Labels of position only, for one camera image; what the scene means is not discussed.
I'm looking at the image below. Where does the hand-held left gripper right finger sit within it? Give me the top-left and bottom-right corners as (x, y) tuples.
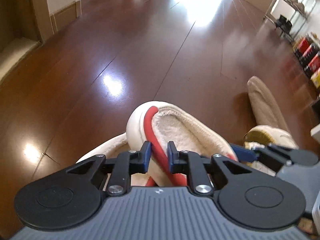
(167, 141), (253, 196)

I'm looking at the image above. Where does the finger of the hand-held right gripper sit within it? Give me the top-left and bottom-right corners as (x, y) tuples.
(229, 143), (319, 173)

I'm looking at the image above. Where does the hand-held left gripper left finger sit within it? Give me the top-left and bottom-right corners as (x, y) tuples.
(66, 141), (152, 197)

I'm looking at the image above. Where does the cream slipper red trim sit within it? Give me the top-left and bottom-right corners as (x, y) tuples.
(126, 101), (239, 188)
(75, 132), (130, 166)

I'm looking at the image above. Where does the yellow box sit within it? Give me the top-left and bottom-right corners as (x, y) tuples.
(311, 67), (320, 88)

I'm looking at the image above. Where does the red black box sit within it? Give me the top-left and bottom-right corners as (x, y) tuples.
(293, 37), (311, 57)
(299, 43), (320, 67)
(304, 53), (320, 78)

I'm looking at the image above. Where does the metal storage rack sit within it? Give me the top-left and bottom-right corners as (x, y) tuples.
(263, 0), (320, 43)

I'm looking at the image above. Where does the wooden door frame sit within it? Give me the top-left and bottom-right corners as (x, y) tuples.
(0, 0), (55, 85)

